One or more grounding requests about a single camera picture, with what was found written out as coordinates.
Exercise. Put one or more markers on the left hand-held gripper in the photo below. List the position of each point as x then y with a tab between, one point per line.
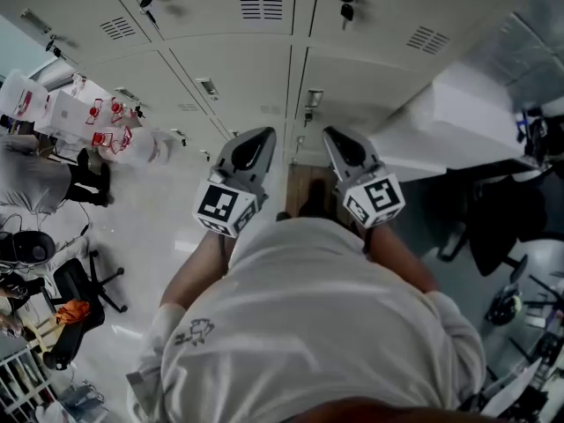
216	207

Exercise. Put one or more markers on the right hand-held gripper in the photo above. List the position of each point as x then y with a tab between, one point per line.
379	196

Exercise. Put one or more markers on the grey metal locker cabinet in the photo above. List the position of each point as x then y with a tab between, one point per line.
247	82

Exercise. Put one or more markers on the person's right forearm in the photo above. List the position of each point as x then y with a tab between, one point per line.
396	254

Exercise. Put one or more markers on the person's left forearm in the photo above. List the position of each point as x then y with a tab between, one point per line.
189	271

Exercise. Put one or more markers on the person's right black shoe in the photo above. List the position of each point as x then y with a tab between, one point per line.
315	198

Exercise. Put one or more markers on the person's black shoe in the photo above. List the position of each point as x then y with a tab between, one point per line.
282	215
315	198

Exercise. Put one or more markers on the wooden slat platform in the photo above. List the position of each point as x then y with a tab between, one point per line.
299	187

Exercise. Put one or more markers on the person's left black shoe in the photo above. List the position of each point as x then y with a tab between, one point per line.
282	215

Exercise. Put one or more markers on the group of clear water jugs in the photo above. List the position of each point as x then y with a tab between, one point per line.
145	148

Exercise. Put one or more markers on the black office chair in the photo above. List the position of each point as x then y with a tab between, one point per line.
70	280
502	227

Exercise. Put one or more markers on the person's white t-shirt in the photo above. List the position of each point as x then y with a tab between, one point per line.
308	324

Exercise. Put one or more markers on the white cardboard box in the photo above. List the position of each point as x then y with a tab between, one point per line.
66	113

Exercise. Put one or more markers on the silver foil wrapped pillar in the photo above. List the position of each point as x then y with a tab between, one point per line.
520	51

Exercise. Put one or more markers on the black helmet yellow stripes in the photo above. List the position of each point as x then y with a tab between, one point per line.
504	306

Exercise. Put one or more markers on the orange cloth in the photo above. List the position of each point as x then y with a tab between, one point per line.
75	310

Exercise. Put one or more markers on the black round device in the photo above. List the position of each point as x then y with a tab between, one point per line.
31	247

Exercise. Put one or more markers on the large clear jug red label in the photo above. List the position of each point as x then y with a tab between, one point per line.
17	99

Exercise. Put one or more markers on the yellow wooden stool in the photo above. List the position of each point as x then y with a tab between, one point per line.
44	333

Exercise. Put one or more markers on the white shelf unit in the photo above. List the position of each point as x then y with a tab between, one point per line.
22	368

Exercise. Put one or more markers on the white block pedestal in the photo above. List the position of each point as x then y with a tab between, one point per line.
462	139

